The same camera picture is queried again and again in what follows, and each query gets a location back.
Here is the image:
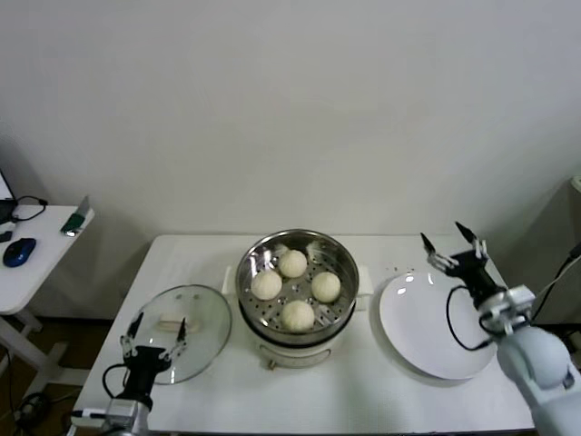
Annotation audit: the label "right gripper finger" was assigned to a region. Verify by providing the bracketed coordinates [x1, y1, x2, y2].
[455, 221, 491, 263]
[419, 233, 458, 276]

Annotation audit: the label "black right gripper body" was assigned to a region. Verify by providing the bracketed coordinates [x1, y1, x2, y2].
[447, 248, 507, 302]

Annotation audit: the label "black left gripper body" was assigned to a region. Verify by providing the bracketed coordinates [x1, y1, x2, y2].
[122, 346, 169, 396]

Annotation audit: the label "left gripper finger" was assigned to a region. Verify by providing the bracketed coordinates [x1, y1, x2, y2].
[159, 316, 190, 362]
[119, 312, 144, 360]

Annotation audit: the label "glass lid with cream handle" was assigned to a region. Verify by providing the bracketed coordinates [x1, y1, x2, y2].
[125, 283, 233, 386]

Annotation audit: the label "white steamed baozi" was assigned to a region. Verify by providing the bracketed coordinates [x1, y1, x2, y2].
[310, 271, 342, 303]
[251, 271, 283, 301]
[277, 249, 309, 279]
[280, 299, 316, 334]

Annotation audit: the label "perforated steel steamer basket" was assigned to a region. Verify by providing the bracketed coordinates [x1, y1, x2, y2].
[222, 229, 374, 342]

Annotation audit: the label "white round plate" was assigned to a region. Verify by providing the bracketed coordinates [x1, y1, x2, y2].
[370, 271, 499, 382]

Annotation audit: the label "white side table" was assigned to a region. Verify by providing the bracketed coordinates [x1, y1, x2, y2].
[0, 203, 96, 396]

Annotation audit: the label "cream electric cooking pot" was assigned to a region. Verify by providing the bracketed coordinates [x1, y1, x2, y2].
[221, 272, 378, 370]

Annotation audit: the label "green and white flat box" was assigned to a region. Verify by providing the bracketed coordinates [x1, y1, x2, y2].
[61, 194, 95, 237]

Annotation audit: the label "blue computer mouse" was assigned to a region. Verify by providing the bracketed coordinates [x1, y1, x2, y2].
[2, 236, 37, 268]

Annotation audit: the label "laptop computer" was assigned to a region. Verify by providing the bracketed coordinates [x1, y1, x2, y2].
[0, 167, 17, 223]

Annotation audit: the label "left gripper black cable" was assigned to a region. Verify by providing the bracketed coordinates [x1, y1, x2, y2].
[102, 362, 133, 401]

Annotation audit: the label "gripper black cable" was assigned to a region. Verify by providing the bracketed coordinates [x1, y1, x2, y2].
[446, 285, 496, 351]
[102, 362, 133, 401]

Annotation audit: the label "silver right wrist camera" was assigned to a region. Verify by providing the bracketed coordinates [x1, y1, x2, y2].
[478, 284, 537, 335]

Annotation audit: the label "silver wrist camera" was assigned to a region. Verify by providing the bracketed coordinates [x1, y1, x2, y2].
[71, 399, 140, 426]
[478, 284, 537, 335]

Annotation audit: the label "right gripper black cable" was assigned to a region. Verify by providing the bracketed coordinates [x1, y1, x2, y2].
[446, 285, 496, 351]

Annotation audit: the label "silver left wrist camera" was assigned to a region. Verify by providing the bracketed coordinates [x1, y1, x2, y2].
[71, 399, 140, 426]

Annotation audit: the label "power cable with black plug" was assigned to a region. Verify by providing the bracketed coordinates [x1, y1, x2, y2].
[528, 243, 581, 319]

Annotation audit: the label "tangled floor cables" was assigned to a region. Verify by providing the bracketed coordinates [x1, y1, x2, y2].
[13, 389, 52, 431]

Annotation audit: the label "black looped cable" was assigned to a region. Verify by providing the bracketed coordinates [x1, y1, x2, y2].
[11, 194, 49, 223]

